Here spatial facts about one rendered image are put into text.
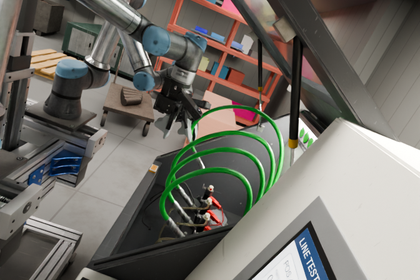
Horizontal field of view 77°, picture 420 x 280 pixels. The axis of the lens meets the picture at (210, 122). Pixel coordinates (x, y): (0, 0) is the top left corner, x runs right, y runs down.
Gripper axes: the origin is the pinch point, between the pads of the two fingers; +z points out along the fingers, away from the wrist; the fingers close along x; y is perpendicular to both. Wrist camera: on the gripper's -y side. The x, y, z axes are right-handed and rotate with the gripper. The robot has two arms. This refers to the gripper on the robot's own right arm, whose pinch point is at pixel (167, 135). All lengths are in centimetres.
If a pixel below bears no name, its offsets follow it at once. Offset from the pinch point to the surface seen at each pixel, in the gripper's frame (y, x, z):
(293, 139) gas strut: -27, 34, -25
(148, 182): 1.3, -9.7, 27.1
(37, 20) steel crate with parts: 426, -534, 87
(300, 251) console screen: -27, 56, -17
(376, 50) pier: -155, -217, -87
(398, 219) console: -31, 61, -28
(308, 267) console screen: -27, 59, -17
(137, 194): 2.7, 0.1, 27.2
